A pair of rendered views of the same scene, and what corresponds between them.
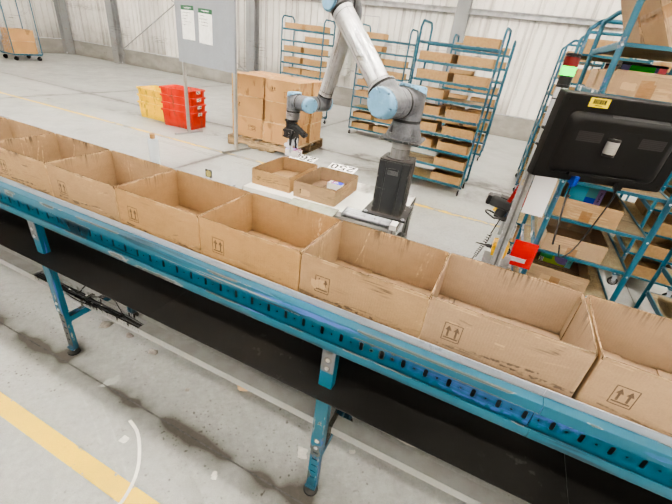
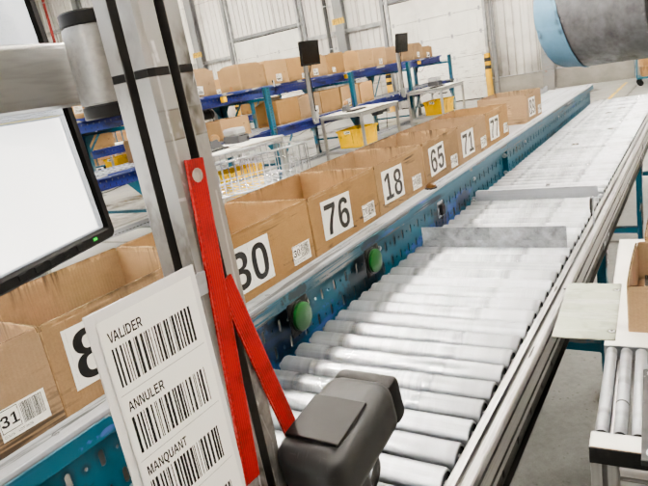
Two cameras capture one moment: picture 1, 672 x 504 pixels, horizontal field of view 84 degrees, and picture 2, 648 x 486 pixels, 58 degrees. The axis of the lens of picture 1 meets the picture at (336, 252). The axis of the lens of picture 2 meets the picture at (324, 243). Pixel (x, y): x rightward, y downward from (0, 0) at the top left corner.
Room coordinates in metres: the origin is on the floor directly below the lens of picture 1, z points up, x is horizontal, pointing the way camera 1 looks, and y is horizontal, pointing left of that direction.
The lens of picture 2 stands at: (1.73, -1.13, 1.35)
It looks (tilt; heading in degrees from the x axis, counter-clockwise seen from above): 15 degrees down; 103
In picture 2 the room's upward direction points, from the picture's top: 10 degrees counter-clockwise
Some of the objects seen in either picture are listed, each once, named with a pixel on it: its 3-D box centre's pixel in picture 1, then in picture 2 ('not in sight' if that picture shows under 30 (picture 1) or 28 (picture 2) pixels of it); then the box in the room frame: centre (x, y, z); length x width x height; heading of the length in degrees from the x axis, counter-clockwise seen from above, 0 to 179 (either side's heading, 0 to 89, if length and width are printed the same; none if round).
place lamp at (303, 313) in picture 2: not in sight; (303, 315); (1.36, 0.14, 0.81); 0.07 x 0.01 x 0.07; 68
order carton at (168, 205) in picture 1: (187, 210); (307, 210); (1.30, 0.60, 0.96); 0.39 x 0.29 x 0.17; 68
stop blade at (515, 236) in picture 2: not in sight; (490, 239); (1.84, 0.73, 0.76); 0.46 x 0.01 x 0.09; 158
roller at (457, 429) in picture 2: not in sight; (349, 413); (1.50, -0.15, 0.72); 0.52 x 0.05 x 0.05; 158
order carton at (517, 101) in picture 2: not in sight; (510, 107); (2.18, 2.79, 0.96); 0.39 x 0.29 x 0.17; 68
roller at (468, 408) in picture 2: not in sight; (364, 394); (1.52, -0.09, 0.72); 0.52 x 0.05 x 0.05; 158
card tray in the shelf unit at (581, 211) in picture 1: (584, 202); not in sight; (2.02, -1.33, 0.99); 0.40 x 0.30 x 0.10; 155
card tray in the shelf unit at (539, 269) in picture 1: (556, 263); not in sight; (2.01, -1.33, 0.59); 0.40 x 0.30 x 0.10; 156
